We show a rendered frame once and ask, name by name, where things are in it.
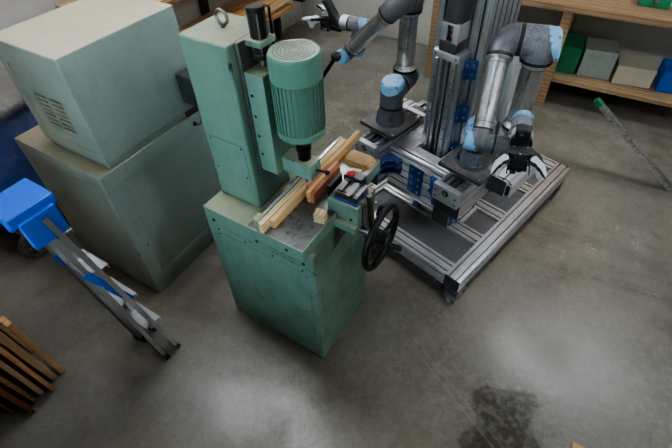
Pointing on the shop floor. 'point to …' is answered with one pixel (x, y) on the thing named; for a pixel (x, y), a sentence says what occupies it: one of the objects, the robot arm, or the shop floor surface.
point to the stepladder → (75, 257)
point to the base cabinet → (295, 287)
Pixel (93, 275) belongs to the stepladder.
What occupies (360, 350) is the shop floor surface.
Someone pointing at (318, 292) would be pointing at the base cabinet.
